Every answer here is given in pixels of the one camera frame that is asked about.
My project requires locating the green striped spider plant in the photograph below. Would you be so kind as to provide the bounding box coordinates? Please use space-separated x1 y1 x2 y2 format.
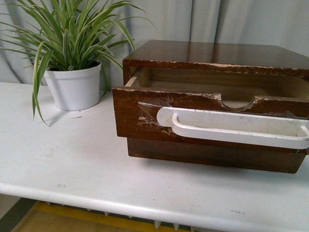
0 0 155 126

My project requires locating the wooden drawer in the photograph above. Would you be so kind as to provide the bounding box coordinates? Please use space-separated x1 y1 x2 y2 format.
112 67 309 152
127 138 307 174

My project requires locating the brown wooden drawer cabinet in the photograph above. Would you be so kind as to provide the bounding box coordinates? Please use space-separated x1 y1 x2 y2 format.
122 40 309 174

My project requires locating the white plant pot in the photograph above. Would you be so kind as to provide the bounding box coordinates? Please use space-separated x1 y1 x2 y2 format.
44 62 101 111

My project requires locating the white drawer handle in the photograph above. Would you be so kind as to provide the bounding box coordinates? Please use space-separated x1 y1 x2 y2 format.
156 107 309 149

